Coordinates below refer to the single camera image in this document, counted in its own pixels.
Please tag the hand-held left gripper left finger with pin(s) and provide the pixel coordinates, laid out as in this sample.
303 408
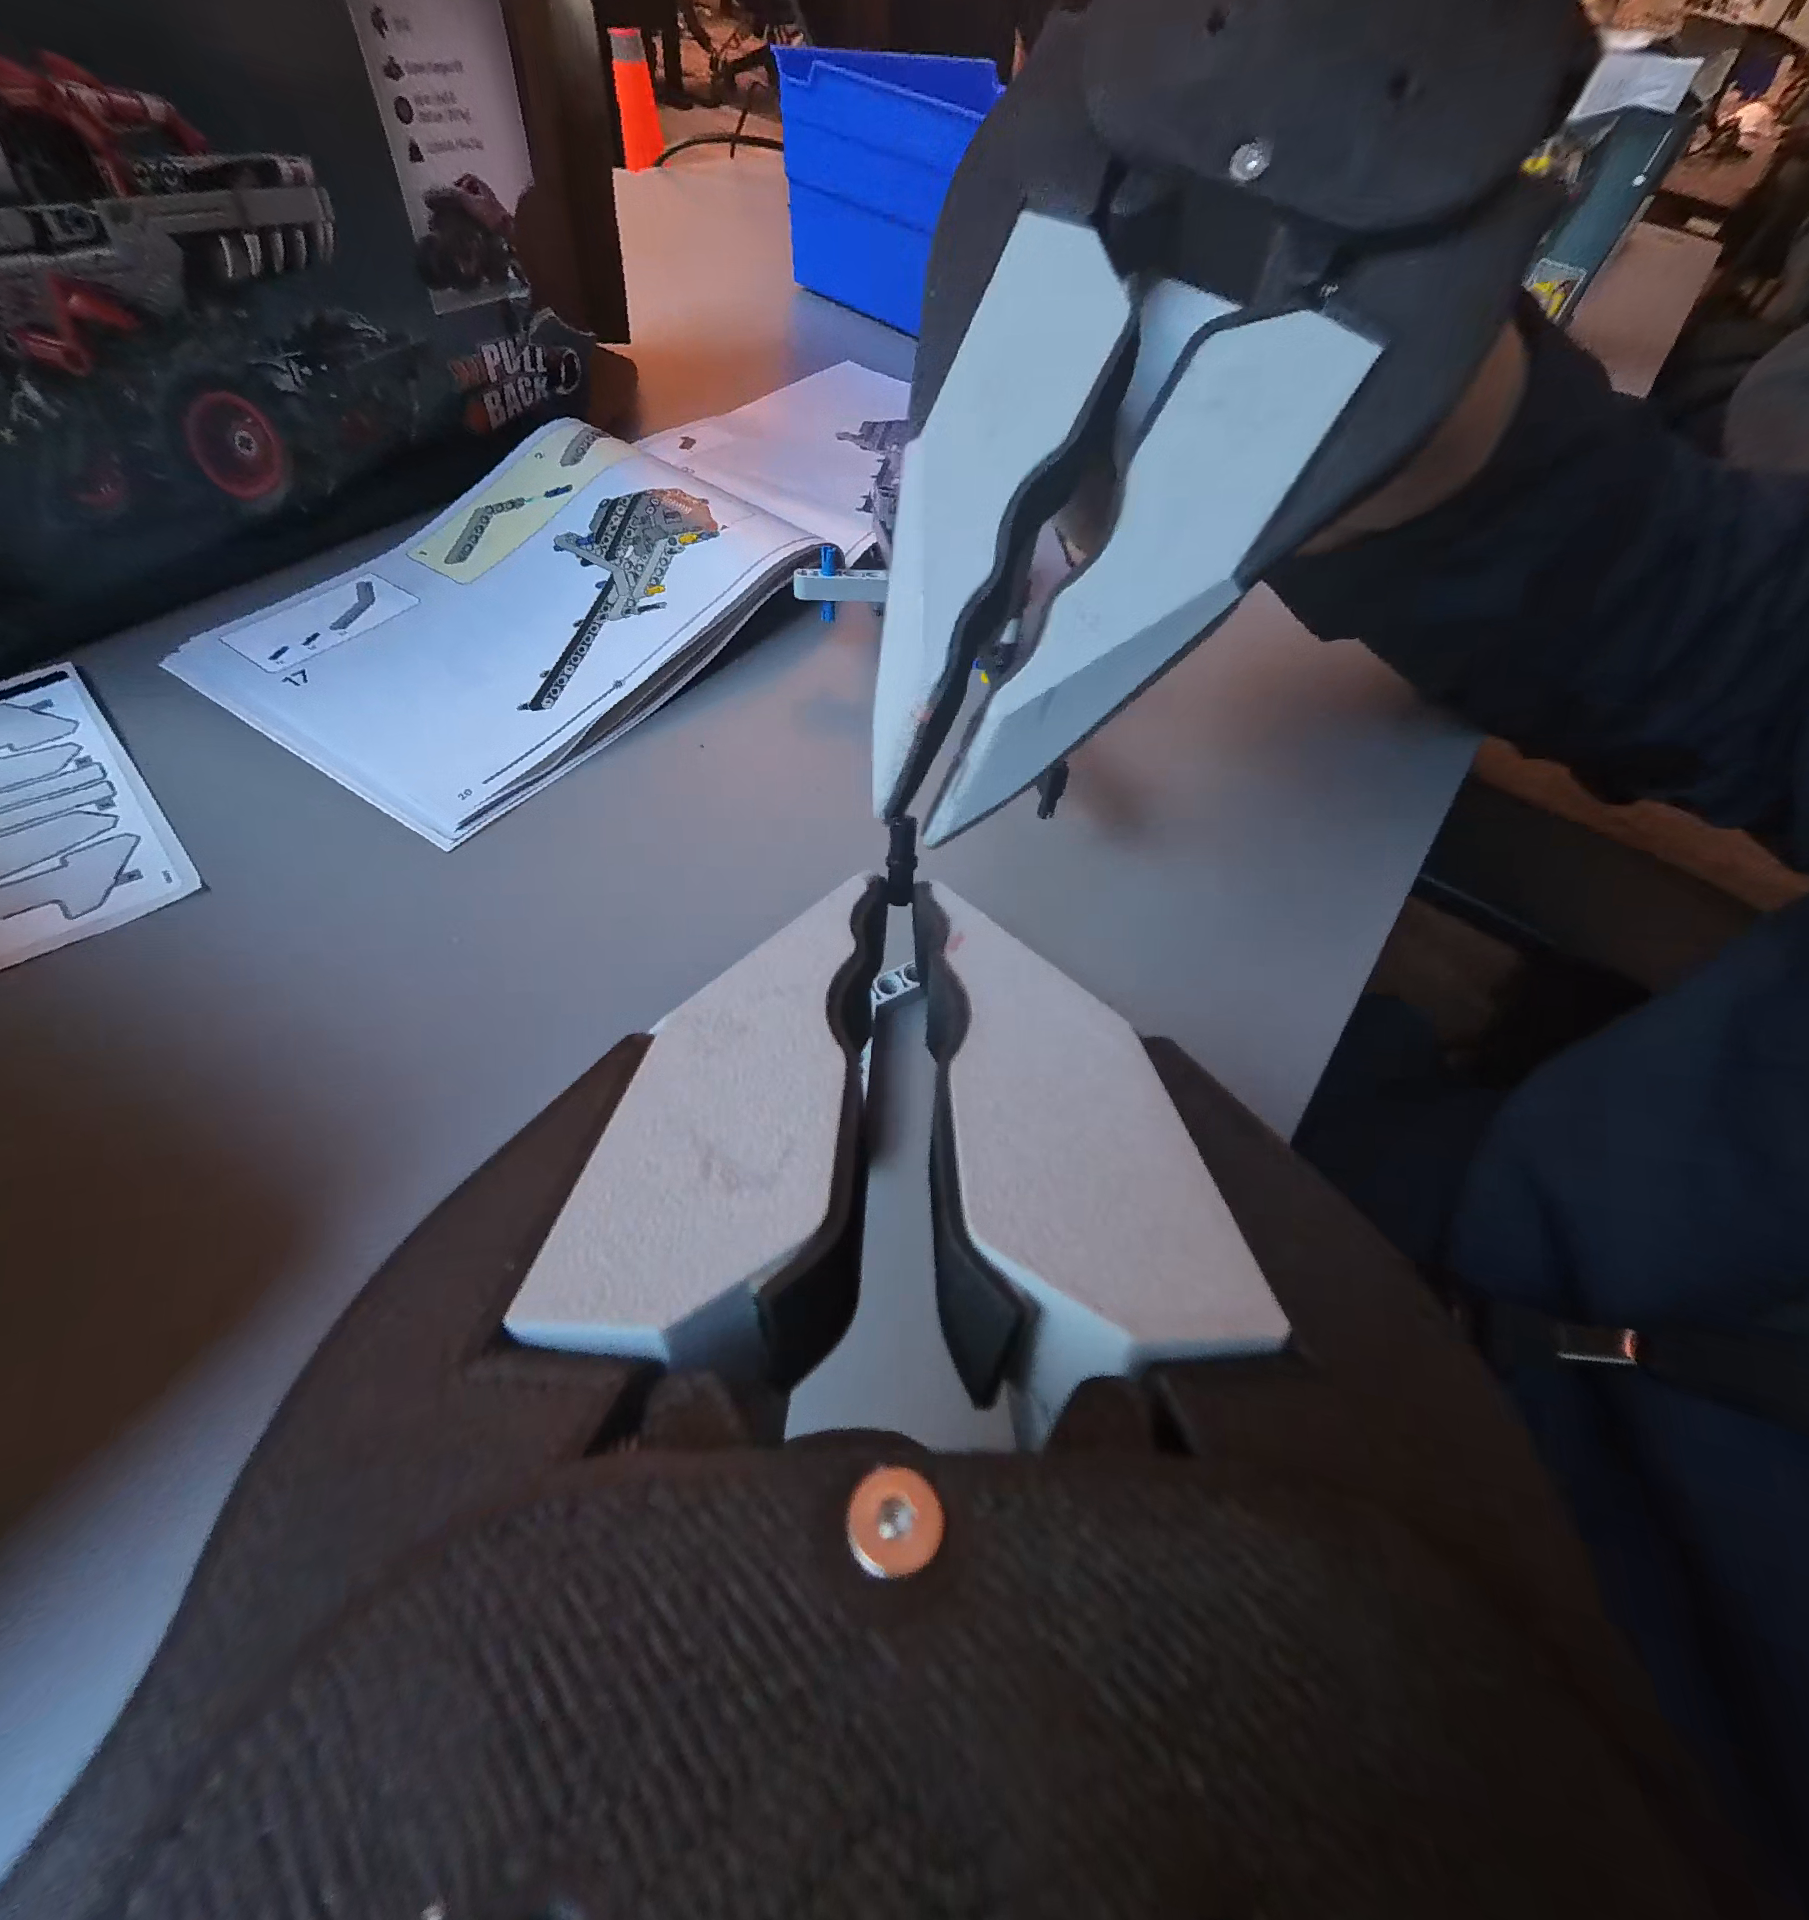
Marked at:
695 1171

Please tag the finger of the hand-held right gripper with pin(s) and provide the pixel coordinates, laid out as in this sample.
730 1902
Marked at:
979 420
1220 498

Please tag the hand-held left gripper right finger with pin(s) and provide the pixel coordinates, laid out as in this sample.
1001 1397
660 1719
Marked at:
1097 1186

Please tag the light grey lego beam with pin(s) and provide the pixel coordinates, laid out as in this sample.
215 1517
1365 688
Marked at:
901 983

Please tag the black lego pin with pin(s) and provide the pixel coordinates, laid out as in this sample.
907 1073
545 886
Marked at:
1052 787
903 858

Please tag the person's right forearm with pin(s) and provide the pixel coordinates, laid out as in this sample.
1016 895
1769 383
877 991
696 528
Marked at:
1579 631

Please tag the grey lego assembly blue pins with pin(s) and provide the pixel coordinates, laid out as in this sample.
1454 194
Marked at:
839 584

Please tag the lego instruction booklet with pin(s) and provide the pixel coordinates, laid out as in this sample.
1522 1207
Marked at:
470 646

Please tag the lego sticker sheet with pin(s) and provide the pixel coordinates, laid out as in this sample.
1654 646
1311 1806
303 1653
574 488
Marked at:
35 826

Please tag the black lego set box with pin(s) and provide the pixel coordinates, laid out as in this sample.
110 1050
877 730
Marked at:
171 299

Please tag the blue plastic bin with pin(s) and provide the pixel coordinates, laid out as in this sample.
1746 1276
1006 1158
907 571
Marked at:
872 183

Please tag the teal box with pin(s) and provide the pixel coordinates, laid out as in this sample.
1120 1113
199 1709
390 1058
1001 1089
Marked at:
1617 194

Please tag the orange traffic cone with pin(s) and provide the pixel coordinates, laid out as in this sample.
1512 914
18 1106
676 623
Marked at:
639 97

